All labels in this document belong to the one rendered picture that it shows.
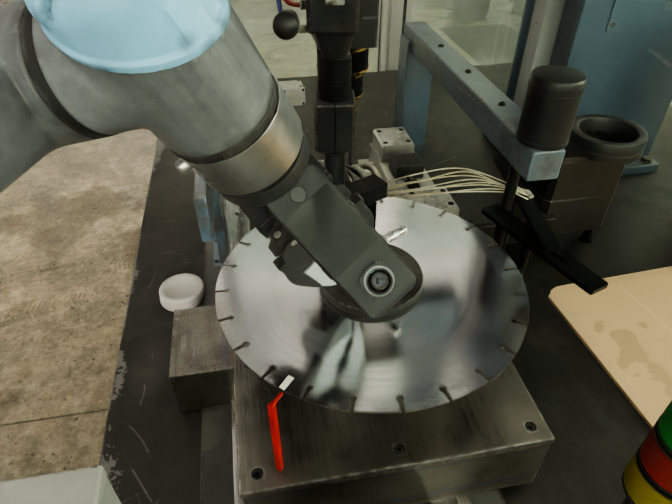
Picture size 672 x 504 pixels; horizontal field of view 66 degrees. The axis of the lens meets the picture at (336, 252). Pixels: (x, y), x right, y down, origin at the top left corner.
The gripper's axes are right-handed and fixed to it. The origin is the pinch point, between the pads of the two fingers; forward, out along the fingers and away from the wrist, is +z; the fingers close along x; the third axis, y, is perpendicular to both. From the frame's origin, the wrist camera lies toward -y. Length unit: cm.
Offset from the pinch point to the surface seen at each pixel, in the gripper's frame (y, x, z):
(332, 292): 1.0, 2.7, 1.9
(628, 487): -27.2, -4.7, -2.4
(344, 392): -8.9, 7.2, -2.0
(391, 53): 86, -55, 75
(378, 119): 59, -32, 61
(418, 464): -15.9, 7.1, 8.5
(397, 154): 27.2, -20.4, 30.4
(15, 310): 119, 97, 89
